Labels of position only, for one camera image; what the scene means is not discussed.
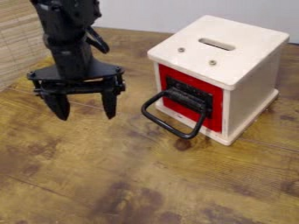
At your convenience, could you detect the black metal drawer handle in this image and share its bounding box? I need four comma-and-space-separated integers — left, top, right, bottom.
140, 87, 208, 140

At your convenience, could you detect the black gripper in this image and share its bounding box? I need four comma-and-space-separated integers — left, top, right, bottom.
26, 38, 125, 121

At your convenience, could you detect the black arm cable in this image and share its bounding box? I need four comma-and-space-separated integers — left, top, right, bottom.
84, 25, 110, 54

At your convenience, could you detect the white wooden box cabinet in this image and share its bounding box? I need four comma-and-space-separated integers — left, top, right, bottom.
141, 16, 289, 145

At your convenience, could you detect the red wooden drawer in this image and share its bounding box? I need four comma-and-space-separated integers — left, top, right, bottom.
158, 65, 223, 132

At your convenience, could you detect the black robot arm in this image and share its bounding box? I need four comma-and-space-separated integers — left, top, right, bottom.
26, 0, 125, 120

